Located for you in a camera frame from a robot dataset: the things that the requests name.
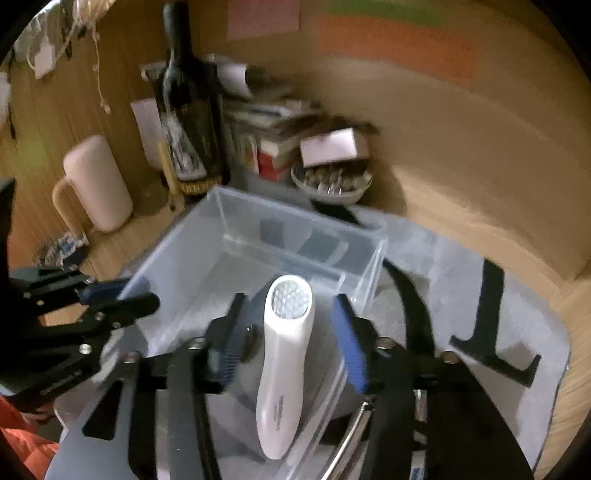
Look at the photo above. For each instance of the clear plastic storage box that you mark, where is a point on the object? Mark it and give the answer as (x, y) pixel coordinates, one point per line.
(194, 277)

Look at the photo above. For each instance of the white handheld massager device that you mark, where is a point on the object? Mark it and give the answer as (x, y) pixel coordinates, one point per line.
(281, 369)

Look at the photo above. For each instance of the stack of books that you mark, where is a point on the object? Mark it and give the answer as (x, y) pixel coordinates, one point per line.
(272, 138)

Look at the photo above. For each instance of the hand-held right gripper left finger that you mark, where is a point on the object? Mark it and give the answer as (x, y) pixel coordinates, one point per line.
(228, 341)

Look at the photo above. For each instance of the grey mat with black letters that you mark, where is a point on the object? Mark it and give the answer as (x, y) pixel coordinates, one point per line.
(438, 258)

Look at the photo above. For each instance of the person's orange clothing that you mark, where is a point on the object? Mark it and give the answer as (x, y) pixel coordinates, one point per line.
(23, 443)

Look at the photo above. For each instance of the blue white crumpled wrapper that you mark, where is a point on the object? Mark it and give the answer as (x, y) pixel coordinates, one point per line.
(64, 247)

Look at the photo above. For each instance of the pink mug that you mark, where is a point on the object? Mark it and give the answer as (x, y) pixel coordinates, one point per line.
(92, 184)

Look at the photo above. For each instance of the dark wine bottle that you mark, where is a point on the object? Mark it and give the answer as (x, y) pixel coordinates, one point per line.
(189, 115)

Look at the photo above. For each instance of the green sticky note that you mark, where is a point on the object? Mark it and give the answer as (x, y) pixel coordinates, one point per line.
(388, 11)

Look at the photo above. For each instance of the pink sticky note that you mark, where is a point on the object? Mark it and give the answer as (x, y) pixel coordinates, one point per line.
(263, 18)

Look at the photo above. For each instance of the silver metal tube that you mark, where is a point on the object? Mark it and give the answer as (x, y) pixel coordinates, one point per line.
(353, 434)

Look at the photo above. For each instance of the orange sticky note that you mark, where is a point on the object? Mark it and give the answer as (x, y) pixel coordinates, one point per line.
(397, 46)

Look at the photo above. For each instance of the yellow stick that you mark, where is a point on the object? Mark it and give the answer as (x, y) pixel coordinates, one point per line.
(165, 161)

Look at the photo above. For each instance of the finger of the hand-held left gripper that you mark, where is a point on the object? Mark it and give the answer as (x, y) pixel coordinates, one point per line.
(134, 307)
(106, 288)

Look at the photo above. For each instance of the grey bowl of small parts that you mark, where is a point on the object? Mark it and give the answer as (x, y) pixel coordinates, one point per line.
(332, 196)

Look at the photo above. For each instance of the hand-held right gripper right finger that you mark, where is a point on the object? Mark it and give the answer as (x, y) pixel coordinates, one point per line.
(348, 341)

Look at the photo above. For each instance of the white paper sheet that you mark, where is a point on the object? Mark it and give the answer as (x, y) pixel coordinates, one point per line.
(145, 129)

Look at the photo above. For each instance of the curled white paper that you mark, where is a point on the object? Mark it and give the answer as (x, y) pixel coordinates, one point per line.
(231, 74)

